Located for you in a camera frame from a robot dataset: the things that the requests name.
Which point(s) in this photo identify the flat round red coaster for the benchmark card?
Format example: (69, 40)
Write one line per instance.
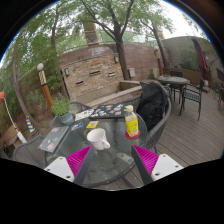
(127, 135)

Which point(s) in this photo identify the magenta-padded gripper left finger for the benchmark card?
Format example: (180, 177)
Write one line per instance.
(57, 167)

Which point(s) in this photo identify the grey laptop with stickers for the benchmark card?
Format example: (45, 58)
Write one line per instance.
(53, 139)

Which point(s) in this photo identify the clear bottle with yellow label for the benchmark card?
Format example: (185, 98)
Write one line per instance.
(132, 123)

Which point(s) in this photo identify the grey wall utility box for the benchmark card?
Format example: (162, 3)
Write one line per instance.
(131, 72)

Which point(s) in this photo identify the closed maroon patio umbrella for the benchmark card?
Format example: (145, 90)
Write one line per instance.
(201, 58)

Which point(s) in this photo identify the white sticker sheet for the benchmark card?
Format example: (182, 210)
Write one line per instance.
(84, 114)

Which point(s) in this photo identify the forked dark-trunk tree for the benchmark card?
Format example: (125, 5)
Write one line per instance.
(121, 63)

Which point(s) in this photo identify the yellow square card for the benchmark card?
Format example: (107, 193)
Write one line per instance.
(92, 124)

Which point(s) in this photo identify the black backpack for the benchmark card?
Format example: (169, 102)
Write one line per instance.
(151, 106)

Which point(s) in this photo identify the leaning tree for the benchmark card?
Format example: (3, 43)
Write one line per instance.
(15, 86)

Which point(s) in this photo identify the grey wicker chair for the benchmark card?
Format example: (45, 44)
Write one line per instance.
(160, 133)
(80, 107)
(28, 151)

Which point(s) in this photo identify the black metal chair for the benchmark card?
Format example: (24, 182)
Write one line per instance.
(192, 96)

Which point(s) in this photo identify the white mug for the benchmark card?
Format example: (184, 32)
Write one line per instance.
(96, 138)

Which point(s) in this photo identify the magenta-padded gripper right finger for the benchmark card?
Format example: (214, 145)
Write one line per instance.
(166, 166)

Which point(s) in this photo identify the wall lantern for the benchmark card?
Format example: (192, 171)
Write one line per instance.
(66, 72)
(116, 59)

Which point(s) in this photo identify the black laptop with stickers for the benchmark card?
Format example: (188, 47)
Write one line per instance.
(110, 111)

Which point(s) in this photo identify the round dark patio table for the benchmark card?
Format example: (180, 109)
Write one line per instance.
(173, 80)

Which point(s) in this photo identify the blue yellow striped cone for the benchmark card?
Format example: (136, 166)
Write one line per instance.
(30, 125)

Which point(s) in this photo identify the green plant in teal pot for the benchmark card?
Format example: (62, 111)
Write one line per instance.
(66, 118)

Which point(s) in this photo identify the wooden lamp post, white globe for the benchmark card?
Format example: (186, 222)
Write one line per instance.
(45, 90)

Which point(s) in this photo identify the small blue card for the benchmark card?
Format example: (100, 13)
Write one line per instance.
(77, 126)

